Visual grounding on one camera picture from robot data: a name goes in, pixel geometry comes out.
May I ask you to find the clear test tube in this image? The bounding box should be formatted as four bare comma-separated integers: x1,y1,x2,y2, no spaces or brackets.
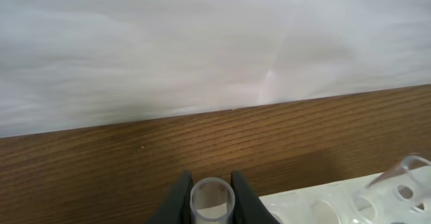
189,177,236,224
350,153,431,224

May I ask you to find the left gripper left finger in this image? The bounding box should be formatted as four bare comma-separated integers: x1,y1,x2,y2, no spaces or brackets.
146,170,195,224

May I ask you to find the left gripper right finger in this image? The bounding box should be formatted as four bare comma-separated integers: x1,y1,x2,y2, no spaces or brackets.
230,170,280,224

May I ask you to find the white test tube rack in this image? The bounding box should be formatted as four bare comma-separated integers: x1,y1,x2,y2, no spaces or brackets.
259,165,431,224

